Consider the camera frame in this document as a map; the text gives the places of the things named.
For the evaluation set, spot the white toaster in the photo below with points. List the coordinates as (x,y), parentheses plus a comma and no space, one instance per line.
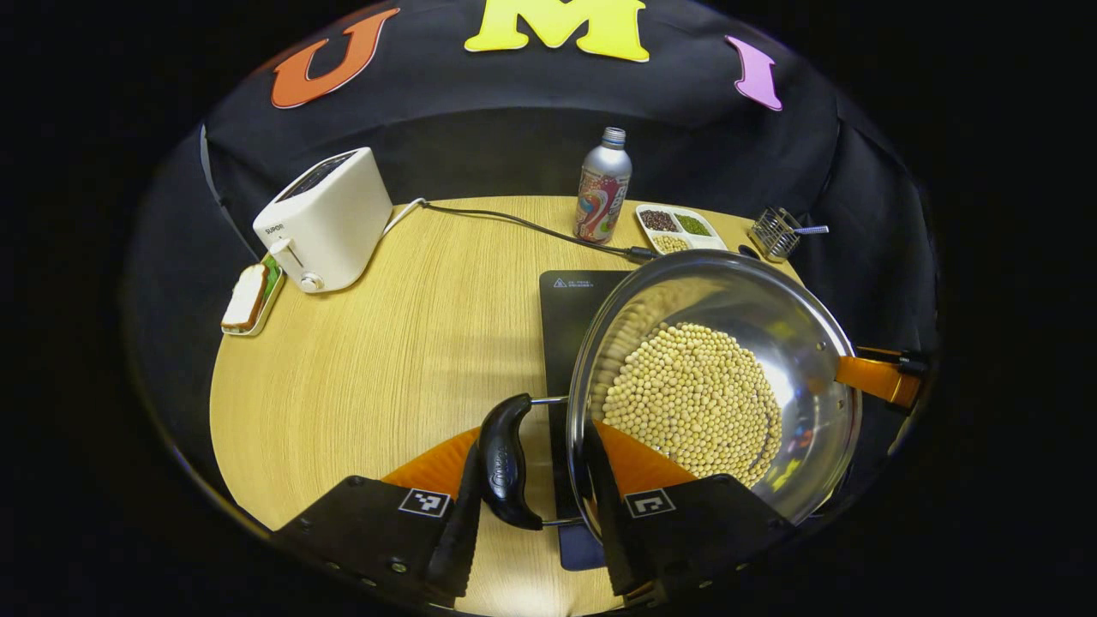
(334,223)

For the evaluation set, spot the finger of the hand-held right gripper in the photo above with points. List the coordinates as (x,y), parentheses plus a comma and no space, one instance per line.
(904,360)
(874,379)

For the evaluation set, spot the pile of soybeans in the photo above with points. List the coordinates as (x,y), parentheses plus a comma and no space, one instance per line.
(686,394)

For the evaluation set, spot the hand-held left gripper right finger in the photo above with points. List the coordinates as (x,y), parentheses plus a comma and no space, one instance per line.
(703,523)

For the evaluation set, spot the silver bottle with colourful label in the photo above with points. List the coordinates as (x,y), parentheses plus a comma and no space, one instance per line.
(602,197)

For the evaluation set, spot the black induction cooktop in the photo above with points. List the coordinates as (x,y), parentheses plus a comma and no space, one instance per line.
(570,326)

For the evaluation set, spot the white divided dish with beans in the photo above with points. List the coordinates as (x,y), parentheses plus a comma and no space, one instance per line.
(703,242)

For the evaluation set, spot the white bread sandwich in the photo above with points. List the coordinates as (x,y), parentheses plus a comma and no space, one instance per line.
(244,296)

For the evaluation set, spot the stainless steel pot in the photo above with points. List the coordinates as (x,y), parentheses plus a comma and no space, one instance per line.
(797,326)

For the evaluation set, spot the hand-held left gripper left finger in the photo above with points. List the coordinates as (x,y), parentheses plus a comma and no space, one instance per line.
(368,523)

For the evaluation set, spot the white rectangular plate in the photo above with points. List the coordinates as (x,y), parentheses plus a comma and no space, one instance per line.
(276,296)

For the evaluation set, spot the silver utensil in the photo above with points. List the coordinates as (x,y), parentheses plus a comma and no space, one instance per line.
(814,230)

